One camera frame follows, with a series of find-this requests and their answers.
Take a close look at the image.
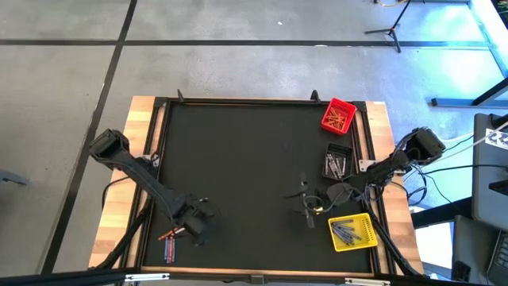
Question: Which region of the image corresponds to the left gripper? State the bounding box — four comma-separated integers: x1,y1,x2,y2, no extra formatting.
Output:
173,193,217,247

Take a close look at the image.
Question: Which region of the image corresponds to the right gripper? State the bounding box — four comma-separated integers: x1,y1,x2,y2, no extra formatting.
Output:
283,172,355,230

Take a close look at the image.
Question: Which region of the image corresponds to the black plastic basket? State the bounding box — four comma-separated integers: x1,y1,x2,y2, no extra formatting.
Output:
321,142,355,183

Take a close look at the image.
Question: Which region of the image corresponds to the yellow plastic basket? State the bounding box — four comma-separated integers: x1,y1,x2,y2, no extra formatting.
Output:
327,212,380,253

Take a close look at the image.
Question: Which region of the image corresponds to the red plastic basket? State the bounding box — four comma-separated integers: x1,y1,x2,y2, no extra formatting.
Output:
321,97,358,136

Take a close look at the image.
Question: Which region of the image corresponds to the gray cabinet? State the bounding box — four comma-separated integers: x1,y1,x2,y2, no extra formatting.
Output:
471,112,508,232

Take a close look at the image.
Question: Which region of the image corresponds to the black desk leg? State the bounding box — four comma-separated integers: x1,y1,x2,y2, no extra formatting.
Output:
430,76,508,109

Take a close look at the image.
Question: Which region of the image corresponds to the black tripod stand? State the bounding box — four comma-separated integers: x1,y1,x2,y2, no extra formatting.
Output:
364,0,414,54

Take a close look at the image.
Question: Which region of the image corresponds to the dark laptop keyboard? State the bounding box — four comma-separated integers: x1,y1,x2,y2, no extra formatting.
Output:
487,230,508,286

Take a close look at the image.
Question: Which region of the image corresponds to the printed marker paper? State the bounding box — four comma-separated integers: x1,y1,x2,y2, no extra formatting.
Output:
484,127,508,152

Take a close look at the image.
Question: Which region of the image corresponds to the black cable sleeve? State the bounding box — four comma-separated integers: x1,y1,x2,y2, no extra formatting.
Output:
93,174,156,272
361,186,424,278

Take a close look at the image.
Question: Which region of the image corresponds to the silver mount bracket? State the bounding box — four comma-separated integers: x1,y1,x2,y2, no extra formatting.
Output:
343,277,392,286
124,272,171,283

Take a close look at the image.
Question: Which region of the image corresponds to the black mount bar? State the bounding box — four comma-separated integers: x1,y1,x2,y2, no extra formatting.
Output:
0,269,140,286

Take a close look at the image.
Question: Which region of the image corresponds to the black floor cable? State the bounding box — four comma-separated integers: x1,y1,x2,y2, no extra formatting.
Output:
418,163,508,176

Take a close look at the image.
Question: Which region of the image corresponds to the white cable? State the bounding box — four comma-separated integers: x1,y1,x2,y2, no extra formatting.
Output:
450,120,508,158

